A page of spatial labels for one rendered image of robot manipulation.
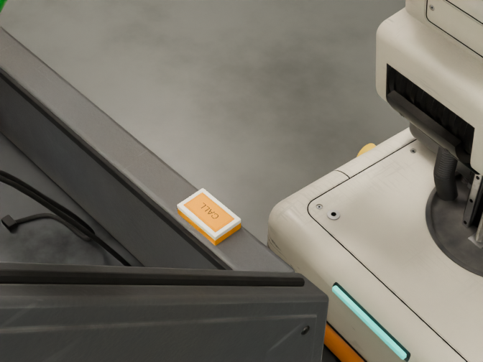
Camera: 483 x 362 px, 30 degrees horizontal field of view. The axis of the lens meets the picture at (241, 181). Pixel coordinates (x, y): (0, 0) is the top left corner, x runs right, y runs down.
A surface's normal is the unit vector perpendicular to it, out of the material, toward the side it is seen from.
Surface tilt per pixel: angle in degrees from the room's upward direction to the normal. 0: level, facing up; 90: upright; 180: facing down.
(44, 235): 0
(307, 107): 0
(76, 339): 90
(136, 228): 90
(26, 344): 90
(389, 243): 0
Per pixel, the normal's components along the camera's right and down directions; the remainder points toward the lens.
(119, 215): -0.73, 0.49
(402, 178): 0.00, -0.69
